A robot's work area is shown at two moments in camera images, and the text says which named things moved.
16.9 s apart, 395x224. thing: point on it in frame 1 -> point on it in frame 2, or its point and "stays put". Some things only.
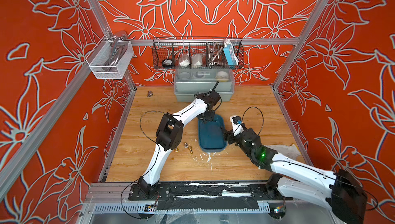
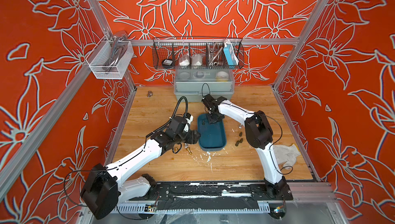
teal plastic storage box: x=212 y=136 stays put
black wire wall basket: x=198 y=53 stays put
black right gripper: x=231 y=135 -> x=209 y=120
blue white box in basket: x=232 y=58 stays put
